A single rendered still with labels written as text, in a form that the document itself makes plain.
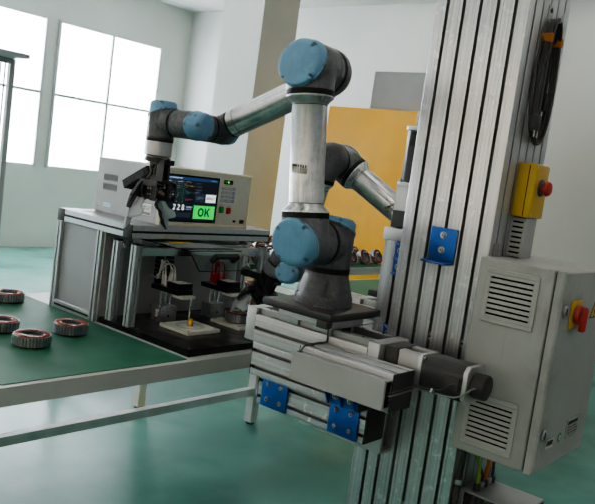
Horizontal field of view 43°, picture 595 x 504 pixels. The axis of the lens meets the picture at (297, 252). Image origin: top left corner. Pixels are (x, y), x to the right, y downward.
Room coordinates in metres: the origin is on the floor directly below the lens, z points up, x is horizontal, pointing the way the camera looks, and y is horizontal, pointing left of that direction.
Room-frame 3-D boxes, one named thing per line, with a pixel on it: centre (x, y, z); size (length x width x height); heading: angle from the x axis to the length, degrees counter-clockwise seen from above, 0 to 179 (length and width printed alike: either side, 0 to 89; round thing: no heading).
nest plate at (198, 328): (2.62, 0.33, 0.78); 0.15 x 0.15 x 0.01; 50
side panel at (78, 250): (2.71, 0.77, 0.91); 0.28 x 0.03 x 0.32; 50
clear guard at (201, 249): (2.61, 0.35, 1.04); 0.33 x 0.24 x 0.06; 50
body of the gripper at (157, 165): (2.10, 0.41, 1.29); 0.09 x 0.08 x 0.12; 52
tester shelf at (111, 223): (2.91, 0.50, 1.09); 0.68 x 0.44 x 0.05; 140
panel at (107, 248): (2.87, 0.45, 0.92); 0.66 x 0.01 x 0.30; 140
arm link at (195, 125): (2.07, 0.32, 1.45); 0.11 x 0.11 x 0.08; 60
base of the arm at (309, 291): (1.96, -0.08, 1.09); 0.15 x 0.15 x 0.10
